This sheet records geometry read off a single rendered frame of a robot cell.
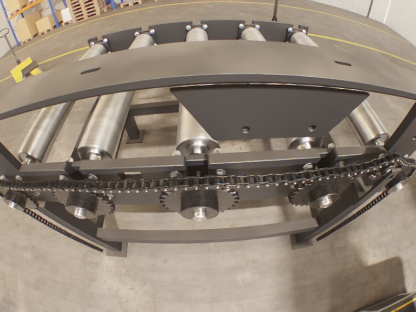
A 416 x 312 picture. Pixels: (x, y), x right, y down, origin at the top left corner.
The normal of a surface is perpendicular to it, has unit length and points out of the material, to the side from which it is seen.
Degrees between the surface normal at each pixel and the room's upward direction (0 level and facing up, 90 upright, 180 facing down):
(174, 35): 90
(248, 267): 0
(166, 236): 0
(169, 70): 0
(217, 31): 90
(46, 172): 90
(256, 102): 90
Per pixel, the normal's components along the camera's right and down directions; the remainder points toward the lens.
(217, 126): 0.04, 0.80
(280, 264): -0.03, -0.59
